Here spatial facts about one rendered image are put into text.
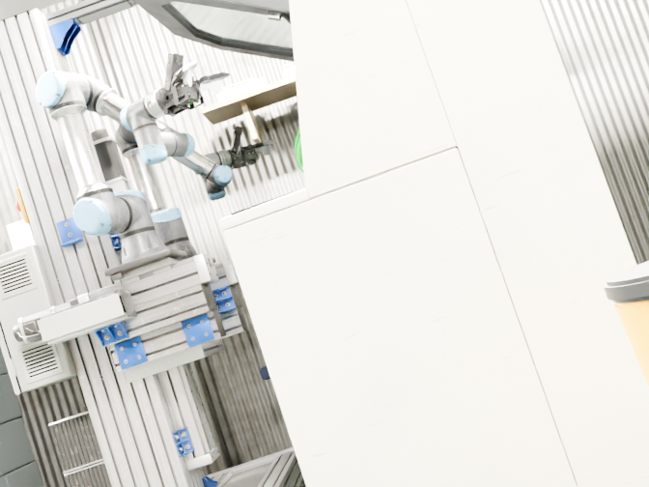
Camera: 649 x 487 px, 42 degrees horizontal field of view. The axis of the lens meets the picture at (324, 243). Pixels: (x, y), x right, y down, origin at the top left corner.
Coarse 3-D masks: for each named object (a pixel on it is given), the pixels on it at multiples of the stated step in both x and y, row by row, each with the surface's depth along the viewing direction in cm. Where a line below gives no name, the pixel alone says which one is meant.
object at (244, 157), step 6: (228, 150) 350; (240, 150) 353; (246, 150) 352; (252, 150) 354; (234, 156) 352; (240, 156) 353; (246, 156) 352; (252, 156) 353; (234, 162) 351; (240, 162) 352; (246, 162) 354; (252, 162) 354; (234, 168) 351
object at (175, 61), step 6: (168, 54) 244; (174, 54) 244; (180, 54) 246; (168, 60) 244; (174, 60) 244; (180, 60) 245; (168, 66) 244; (174, 66) 244; (180, 66) 246; (168, 72) 244; (174, 72) 245; (168, 78) 245; (168, 84) 245; (168, 90) 245
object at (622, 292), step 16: (624, 272) 114; (640, 272) 105; (608, 288) 106; (624, 288) 101; (640, 288) 98; (624, 304) 106; (640, 304) 101; (624, 320) 106; (640, 320) 101; (640, 336) 103; (640, 352) 105
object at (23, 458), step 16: (0, 352) 496; (0, 368) 489; (0, 384) 482; (0, 400) 475; (16, 400) 495; (0, 416) 468; (16, 416) 488; (0, 432) 465; (16, 432) 482; (0, 448) 459; (16, 448) 476; (0, 464) 454; (16, 464) 471; (32, 464) 487; (0, 480) 446; (16, 480) 464; (32, 480) 481
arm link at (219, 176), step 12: (120, 132) 330; (132, 132) 325; (192, 156) 330; (204, 156) 333; (192, 168) 331; (204, 168) 331; (216, 168) 331; (228, 168) 332; (216, 180) 331; (228, 180) 331
